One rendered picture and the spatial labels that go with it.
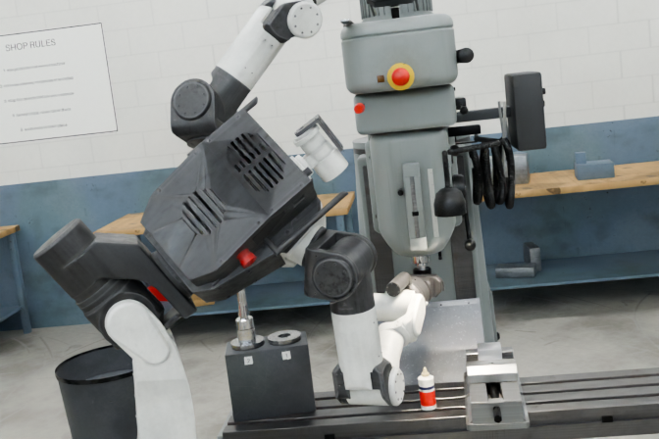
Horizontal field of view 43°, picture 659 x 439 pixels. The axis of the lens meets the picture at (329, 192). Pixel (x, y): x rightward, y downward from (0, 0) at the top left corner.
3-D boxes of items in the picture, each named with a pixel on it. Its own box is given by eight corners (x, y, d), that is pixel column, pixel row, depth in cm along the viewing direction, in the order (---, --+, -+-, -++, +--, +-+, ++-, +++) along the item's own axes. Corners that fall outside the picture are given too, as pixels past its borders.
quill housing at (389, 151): (462, 254, 203) (450, 124, 198) (379, 262, 205) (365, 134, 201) (458, 238, 222) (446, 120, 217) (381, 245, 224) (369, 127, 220)
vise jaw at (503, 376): (518, 381, 207) (517, 365, 206) (468, 384, 209) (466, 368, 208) (516, 372, 213) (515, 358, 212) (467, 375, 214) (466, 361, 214)
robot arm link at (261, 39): (268, -23, 180) (207, 61, 179) (290, -19, 169) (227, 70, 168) (305, 11, 186) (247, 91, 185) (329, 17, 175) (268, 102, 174)
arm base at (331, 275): (341, 318, 157) (364, 268, 153) (282, 287, 160) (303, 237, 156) (364, 292, 171) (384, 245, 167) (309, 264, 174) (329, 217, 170)
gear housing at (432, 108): (459, 124, 195) (455, 82, 193) (356, 136, 198) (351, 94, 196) (452, 116, 228) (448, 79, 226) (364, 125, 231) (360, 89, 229)
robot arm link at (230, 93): (205, 55, 171) (166, 109, 170) (236, 77, 168) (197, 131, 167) (226, 74, 182) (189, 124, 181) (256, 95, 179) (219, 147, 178)
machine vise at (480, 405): (530, 427, 196) (527, 384, 194) (467, 431, 198) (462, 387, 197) (517, 373, 230) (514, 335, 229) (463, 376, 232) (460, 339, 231)
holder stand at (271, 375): (316, 411, 220) (307, 339, 217) (233, 422, 219) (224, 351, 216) (314, 394, 232) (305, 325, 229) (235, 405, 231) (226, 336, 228)
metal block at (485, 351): (503, 370, 213) (501, 348, 212) (480, 371, 214) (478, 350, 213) (501, 363, 218) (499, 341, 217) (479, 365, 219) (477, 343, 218)
